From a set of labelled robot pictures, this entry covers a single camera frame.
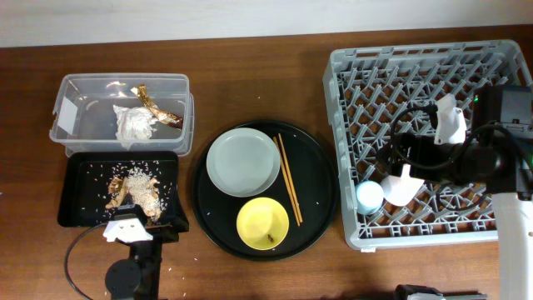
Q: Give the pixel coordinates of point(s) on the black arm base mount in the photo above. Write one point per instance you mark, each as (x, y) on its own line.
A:
(415, 292)

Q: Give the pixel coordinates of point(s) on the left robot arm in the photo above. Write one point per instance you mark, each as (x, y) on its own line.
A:
(138, 276)

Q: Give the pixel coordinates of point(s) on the grey plate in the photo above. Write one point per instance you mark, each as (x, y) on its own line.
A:
(243, 162)

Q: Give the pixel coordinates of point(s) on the wooden chopstick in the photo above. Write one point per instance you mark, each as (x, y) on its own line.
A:
(288, 171)
(286, 181)

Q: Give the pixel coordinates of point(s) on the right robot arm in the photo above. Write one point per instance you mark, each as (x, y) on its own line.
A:
(493, 149)

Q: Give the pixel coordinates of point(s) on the pink cup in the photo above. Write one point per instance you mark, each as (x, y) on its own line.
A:
(400, 190)

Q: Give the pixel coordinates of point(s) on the round black tray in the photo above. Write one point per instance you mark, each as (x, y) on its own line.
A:
(316, 185)

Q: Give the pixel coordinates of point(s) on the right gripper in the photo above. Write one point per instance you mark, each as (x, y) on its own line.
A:
(420, 145)

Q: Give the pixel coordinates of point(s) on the gold foil wrapper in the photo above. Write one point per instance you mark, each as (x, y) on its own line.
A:
(167, 118)

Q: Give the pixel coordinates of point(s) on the yellow bowl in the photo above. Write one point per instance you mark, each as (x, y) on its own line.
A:
(262, 223)

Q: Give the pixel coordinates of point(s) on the black rectangular tray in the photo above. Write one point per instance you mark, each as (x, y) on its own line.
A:
(85, 194)

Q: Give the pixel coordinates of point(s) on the food scraps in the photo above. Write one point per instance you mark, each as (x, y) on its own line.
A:
(141, 187)

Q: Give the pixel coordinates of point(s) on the white napkin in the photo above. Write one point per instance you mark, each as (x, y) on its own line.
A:
(134, 124)

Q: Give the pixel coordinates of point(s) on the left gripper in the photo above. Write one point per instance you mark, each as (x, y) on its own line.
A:
(178, 222)

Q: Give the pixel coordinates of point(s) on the grey dishwasher rack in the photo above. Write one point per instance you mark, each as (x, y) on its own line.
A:
(365, 89)

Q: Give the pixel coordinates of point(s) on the clear plastic bin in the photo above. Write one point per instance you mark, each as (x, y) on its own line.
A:
(85, 120)

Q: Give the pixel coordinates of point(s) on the blue cup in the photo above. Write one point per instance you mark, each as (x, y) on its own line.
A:
(369, 197)

